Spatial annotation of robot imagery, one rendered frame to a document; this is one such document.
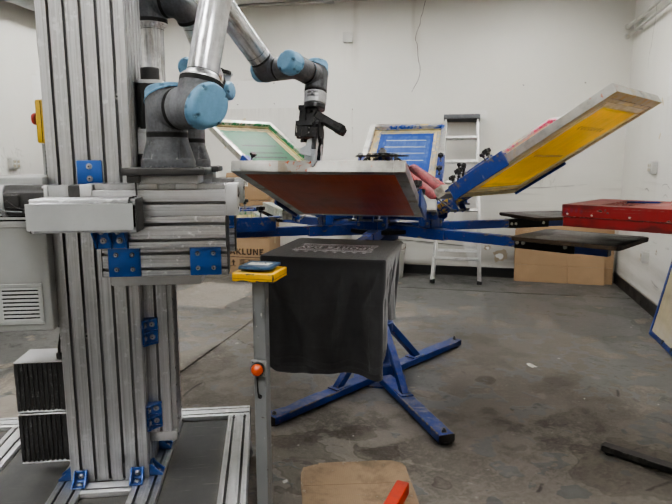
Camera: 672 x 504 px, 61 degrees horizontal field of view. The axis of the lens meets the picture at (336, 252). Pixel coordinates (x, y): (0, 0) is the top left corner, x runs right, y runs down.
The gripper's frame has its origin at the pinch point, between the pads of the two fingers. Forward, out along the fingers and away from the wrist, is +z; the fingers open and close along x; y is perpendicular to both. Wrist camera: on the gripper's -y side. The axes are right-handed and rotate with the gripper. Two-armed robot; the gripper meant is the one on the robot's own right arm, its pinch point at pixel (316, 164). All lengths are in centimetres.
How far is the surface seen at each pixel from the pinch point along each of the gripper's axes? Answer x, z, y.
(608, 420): -140, 92, -120
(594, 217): -61, 4, -97
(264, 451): -1, 92, 11
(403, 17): -408, -275, 29
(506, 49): -418, -239, -80
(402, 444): -94, 105, -23
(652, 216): -51, 5, -114
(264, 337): 9, 56, 10
